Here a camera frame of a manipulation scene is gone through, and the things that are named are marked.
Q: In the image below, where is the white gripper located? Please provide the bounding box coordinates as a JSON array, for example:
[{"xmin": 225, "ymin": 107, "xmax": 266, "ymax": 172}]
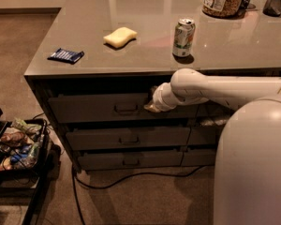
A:
[{"xmin": 144, "ymin": 82, "xmax": 180, "ymax": 113}]

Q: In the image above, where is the yellow sponge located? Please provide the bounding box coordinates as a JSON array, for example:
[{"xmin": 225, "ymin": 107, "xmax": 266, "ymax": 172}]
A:
[{"xmin": 103, "ymin": 27, "xmax": 138, "ymax": 49}]

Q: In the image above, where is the black floor cable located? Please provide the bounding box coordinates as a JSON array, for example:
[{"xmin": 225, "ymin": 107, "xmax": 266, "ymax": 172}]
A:
[{"xmin": 71, "ymin": 164, "xmax": 207, "ymax": 225}]

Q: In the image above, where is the black cart frame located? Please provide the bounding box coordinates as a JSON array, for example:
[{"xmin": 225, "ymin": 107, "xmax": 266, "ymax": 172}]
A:
[{"xmin": 0, "ymin": 109, "xmax": 61, "ymax": 225}]

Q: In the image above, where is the blue snack wrapper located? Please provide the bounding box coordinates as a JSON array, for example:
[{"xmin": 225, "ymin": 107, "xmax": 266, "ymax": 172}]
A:
[{"xmin": 48, "ymin": 48, "xmax": 84, "ymax": 65}]

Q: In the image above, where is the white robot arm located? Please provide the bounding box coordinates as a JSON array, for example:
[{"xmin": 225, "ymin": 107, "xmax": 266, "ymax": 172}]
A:
[{"xmin": 147, "ymin": 68, "xmax": 281, "ymax": 225}]

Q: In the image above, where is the green white soda can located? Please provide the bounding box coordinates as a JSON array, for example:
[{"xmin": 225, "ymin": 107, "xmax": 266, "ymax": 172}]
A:
[{"xmin": 172, "ymin": 18, "xmax": 196, "ymax": 57}]

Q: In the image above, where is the grey drawer cabinet counter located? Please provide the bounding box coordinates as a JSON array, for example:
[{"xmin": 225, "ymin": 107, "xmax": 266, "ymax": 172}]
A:
[{"xmin": 25, "ymin": 0, "xmax": 281, "ymax": 172}]

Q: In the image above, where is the black tray of snacks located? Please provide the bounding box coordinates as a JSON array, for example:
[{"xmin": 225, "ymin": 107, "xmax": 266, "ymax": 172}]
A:
[{"xmin": 0, "ymin": 118, "xmax": 48, "ymax": 177}]

